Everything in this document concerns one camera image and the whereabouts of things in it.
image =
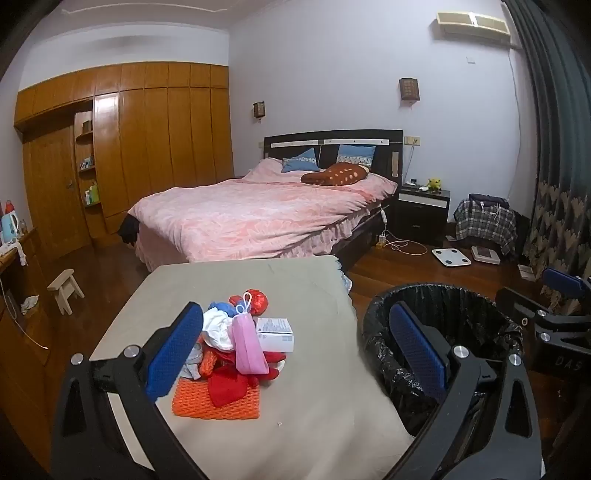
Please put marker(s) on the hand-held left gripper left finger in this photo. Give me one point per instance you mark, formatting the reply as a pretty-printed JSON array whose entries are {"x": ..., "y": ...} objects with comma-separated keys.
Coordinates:
[{"x": 173, "y": 350}]

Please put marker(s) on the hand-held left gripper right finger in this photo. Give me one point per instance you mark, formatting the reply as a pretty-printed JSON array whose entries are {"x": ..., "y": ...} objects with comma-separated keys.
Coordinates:
[{"x": 418, "y": 350}]

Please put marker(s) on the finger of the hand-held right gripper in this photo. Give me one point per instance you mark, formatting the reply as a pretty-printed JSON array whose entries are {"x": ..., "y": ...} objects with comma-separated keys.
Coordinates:
[
  {"x": 519, "y": 304},
  {"x": 561, "y": 281}
]

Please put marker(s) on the black trash bin with bag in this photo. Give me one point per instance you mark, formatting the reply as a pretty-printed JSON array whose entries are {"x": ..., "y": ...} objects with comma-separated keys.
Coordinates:
[{"x": 461, "y": 314}]

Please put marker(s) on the red cloth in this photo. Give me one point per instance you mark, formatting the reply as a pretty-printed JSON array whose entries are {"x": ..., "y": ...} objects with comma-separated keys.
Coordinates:
[{"x": 226, "y": 387}]

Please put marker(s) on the large orange foam net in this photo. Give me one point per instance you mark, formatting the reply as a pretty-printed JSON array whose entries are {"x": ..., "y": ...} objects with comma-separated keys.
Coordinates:
[{"x": 240, "y": 406}]

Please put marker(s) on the small orange foam net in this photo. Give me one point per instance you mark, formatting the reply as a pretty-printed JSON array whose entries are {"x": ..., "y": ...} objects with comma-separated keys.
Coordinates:
[{"x": 208, "y": 362}]

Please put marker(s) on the white crumpled cloth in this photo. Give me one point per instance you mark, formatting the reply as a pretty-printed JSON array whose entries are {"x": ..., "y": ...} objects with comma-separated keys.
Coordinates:
[{"x": 217, "y": 327}]

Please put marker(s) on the pink pouch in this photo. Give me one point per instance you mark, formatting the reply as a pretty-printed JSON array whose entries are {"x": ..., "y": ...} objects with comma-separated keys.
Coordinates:
[{"x": 247, "y": 346}]

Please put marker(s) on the white bathroom scale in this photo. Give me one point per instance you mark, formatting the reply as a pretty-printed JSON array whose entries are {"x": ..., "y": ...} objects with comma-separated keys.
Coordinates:
[{"x": 451, "y": 257}]

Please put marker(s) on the plaid cloth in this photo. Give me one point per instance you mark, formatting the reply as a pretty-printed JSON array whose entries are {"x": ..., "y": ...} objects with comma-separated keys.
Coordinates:
[{"x": 480, "y": 226}]

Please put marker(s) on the blue quilted cloth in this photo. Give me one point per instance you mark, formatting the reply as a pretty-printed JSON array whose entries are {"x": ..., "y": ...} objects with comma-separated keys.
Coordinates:
[{"x": 345, "y": 279}]

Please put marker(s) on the white cardboard box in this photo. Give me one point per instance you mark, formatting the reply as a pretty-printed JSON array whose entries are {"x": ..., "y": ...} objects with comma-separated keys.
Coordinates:
[{"x": 277, "y": 337}]

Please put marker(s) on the dark bag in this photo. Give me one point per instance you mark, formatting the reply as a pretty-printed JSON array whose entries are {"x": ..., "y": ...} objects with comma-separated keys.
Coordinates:
[{"x": 485, "y": 201}]

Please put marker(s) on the small wooden stool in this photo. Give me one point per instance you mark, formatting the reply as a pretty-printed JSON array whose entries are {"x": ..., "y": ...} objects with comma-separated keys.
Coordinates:
[{"x": 64, "y": 288}]

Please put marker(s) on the black cloth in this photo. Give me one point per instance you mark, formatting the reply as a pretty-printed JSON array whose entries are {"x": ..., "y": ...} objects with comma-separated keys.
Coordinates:
[{"x": 130, "y": 228}]

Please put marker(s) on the black and white nightstand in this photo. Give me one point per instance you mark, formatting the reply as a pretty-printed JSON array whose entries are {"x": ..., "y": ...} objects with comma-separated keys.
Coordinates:
[{"x": 422, "y": 212}]

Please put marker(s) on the dark patterned curtain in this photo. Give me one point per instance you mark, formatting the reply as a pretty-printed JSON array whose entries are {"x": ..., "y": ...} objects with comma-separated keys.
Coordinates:
[{"x": 554, "y": 138}]

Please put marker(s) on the yellow plush toy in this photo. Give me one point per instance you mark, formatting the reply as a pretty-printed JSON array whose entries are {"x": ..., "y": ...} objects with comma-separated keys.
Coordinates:
[{"x": 433, "y": 184}]

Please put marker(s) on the white crumpled tissue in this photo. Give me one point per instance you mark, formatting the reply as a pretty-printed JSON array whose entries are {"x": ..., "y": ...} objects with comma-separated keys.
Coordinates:
[{"x": 30, "y": 303}]

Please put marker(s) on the pink bedspread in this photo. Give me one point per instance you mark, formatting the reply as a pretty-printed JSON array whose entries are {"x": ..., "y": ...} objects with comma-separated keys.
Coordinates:
[{"x": 254, "y": 217}]

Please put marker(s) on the green box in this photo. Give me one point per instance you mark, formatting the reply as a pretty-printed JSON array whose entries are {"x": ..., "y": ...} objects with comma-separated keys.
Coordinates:
[{"x": 92, "y": 194}]

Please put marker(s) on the brown dotted cushion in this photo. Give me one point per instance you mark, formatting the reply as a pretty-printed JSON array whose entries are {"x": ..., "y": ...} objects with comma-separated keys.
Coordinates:
[{"x": 337, "y": 175}]

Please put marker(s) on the blue pillow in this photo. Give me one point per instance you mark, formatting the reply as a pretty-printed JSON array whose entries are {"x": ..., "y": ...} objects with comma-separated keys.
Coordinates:
[
  {"x": 300, "y": 161},
  {"x": 355, "y": 153}
]

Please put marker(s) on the dark wooden bed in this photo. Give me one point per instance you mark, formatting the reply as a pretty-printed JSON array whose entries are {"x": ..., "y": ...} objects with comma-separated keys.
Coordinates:
[{"x": 369, "y": 147}]

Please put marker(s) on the wooden wardrobe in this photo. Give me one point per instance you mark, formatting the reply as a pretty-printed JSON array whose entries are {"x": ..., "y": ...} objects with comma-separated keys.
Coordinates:
[{"x": 152, "y": 138}]

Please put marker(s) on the wall socket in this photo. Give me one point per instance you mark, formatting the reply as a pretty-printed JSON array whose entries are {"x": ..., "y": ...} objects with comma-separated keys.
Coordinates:
[{"x": 412, "y": 141}]

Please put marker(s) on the large wooden wall lamp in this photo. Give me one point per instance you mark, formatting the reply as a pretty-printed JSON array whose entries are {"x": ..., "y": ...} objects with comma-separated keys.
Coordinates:
[{"x": 409, "y": 89}]

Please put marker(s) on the small wooden wall lamp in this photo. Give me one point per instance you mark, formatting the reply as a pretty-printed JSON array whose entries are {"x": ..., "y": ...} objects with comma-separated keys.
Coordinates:
[{"x": 259, "y": 110}]

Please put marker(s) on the wall air conditioner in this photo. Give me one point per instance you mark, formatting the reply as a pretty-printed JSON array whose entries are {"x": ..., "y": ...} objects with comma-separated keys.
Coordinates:
[{"x": 473, "y": 22}]

